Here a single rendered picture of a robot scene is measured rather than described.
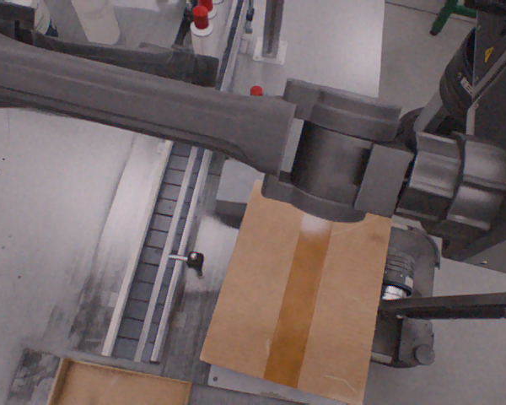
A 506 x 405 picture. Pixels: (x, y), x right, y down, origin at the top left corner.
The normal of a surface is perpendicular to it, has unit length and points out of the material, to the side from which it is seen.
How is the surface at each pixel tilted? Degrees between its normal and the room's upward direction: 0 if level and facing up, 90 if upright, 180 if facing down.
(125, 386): 0
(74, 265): 0
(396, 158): 43
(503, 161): 11
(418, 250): 0
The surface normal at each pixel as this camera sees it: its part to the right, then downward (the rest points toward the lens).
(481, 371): 0.06, -0.38
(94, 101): -0.09, 0.34
